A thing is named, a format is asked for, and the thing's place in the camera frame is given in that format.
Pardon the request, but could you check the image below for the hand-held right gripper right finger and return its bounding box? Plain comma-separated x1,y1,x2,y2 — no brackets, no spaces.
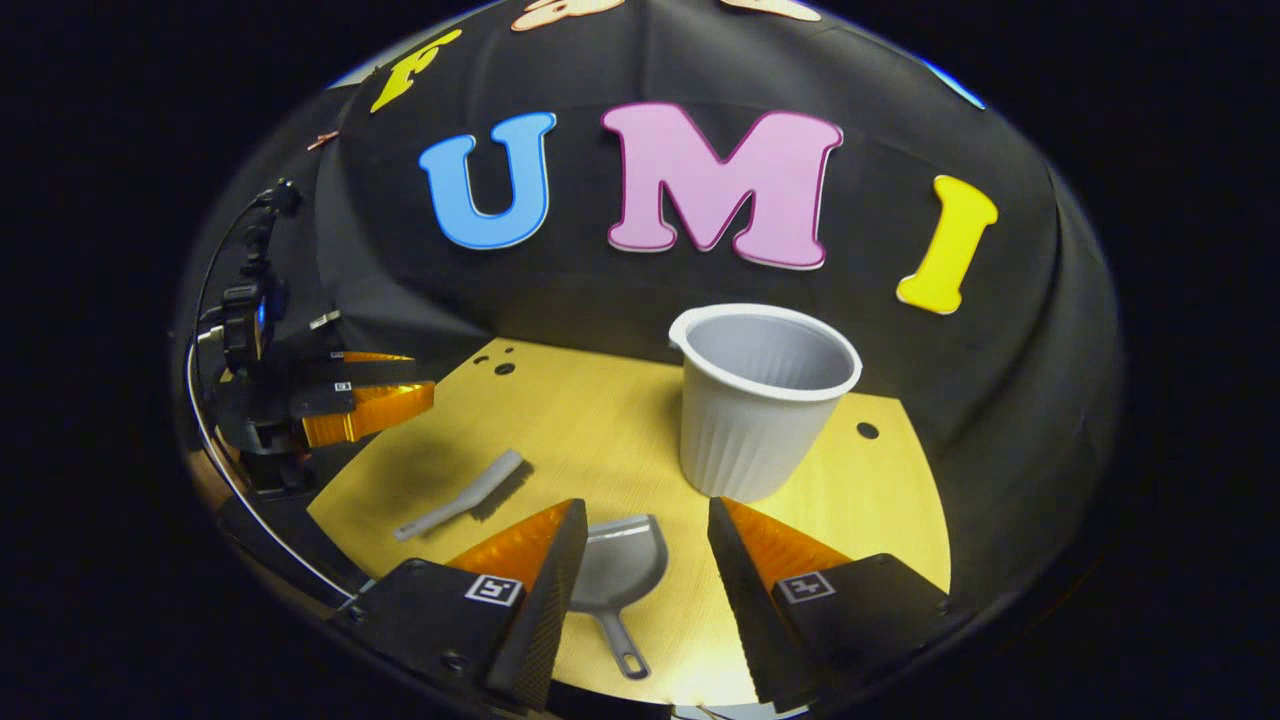
708,497,951,713

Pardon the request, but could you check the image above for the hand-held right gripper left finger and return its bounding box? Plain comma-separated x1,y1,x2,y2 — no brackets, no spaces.
330,498,589,711

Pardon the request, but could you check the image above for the grey dustpan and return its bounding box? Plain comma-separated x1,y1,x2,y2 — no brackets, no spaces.
568,514,669,681

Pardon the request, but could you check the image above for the small grey broom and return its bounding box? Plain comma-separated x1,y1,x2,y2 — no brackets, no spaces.
393,449,526,542

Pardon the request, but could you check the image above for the white ribbed garbage bin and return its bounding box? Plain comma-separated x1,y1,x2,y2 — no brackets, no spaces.
668,303,863,503

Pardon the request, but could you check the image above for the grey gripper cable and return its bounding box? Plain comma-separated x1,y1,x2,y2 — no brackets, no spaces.
185,190,353,601

